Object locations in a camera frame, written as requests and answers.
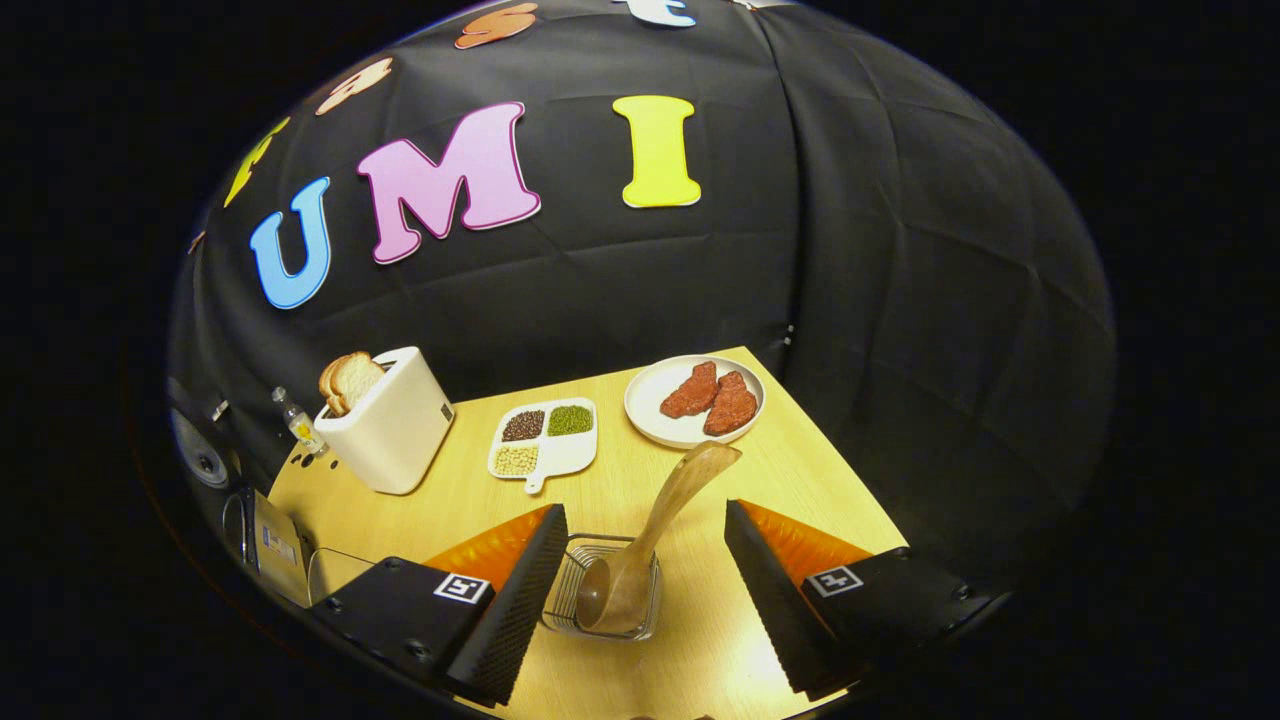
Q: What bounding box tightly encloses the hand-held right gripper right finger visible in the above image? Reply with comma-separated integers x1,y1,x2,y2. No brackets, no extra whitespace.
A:
725,499,1002,700

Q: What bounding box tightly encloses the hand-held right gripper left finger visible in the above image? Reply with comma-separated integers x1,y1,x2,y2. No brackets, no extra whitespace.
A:
310,503,570,707

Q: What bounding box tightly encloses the clear wire chopstick holder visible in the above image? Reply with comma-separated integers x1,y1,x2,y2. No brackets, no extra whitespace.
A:
541,535,663,642

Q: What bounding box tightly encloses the wooden spoon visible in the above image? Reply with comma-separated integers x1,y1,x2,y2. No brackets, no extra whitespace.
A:
576,442,743,633

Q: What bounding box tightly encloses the dark grey rice cooker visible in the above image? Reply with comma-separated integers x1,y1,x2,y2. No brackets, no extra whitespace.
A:
168,378,313,608

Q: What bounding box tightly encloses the white divided grain dish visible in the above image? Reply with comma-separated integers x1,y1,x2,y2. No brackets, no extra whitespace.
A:
487,398,599,495

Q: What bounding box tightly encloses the white toaster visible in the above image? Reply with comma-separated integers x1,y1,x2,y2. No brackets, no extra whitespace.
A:
314,346,456,496

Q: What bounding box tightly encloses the white round plate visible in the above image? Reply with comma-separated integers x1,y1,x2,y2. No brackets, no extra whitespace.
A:
624,355,766,449

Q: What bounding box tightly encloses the toast bread slice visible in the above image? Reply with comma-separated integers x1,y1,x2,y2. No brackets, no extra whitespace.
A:
333,351,387,411
318,355,351,417

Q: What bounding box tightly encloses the glass bottle with yellow label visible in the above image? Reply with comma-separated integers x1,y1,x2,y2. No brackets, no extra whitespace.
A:
272,387,329,458

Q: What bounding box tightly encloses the black backdrop cloth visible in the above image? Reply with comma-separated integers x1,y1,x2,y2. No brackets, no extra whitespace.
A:
168,0,1117,601

